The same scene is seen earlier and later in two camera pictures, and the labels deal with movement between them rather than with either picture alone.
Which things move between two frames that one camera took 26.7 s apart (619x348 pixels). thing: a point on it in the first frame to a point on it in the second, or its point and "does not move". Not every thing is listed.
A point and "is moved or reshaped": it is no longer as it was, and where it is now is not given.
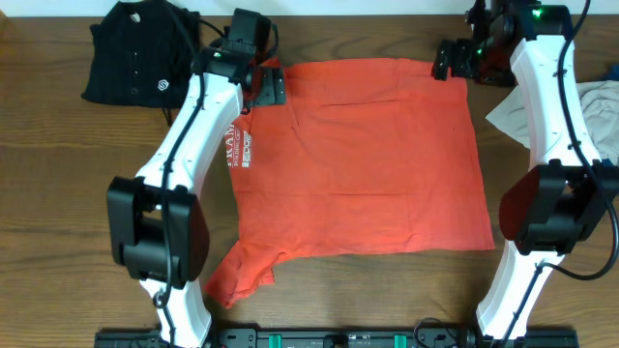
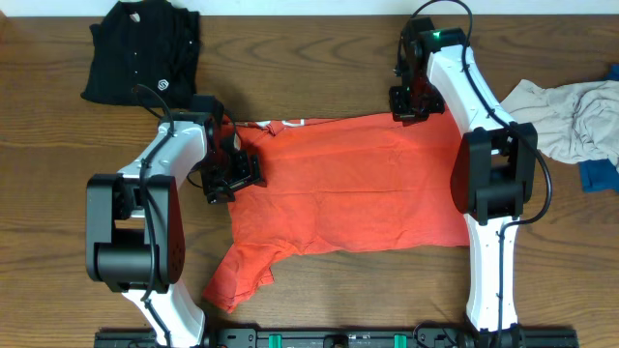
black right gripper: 460,48 to 400,112
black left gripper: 271,84 to 249,171
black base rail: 334,338 does not move
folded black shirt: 142,54 does not move
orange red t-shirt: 364,156 is moved or reshaped
